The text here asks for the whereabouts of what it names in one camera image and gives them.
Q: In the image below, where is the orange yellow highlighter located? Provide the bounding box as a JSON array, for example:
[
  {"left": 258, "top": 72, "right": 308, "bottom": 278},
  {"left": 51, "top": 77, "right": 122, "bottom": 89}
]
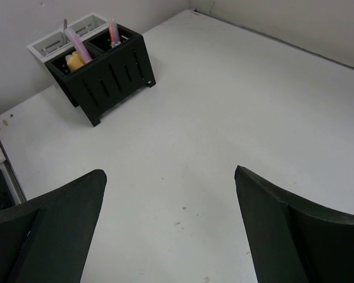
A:
[{"left": 66, "top": 51, "right": 85, "bottom": 72}]

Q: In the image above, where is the red highlighter pen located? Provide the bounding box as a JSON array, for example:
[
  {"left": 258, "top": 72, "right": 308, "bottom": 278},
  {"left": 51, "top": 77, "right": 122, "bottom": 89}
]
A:
[{"left": 107, "top": 17, "right": 115, "bottom": 47}]

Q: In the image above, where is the black slotted container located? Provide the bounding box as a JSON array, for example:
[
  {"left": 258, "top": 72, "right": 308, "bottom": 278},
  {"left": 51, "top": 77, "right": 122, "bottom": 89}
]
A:
[{"left": 45, "top": 26, "right": 156, "bottom": 126}]

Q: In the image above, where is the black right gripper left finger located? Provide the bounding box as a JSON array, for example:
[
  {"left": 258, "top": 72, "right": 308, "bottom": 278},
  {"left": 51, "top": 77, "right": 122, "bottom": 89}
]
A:
[{"left": 0, "top": 169, "right": 107, "bottom": 282}]

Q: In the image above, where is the orange highlighter pen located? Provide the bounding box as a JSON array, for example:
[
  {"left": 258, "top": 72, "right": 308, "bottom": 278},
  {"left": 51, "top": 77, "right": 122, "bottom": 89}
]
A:
[{"left": 112, "top": 17, "right": 120, "bottom": 45}]

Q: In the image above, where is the white slotted container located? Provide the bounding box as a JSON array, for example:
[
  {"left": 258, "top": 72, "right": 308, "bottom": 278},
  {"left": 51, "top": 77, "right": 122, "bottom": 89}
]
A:
[{"left": 27, "top": 12, "right": 108, "bottom": 75}]

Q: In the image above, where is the pink purple highlighter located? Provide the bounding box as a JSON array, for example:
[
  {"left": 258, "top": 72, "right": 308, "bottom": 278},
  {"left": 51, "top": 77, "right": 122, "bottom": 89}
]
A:
[{"left": 64, "top": 28, "right": 93, "bottom": 63}]

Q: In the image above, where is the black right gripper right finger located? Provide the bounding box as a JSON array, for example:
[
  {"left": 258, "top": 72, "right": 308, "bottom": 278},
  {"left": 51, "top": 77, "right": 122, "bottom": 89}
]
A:
[{"left": 234, "top": 166, "right": 354, "bottom": 282}]

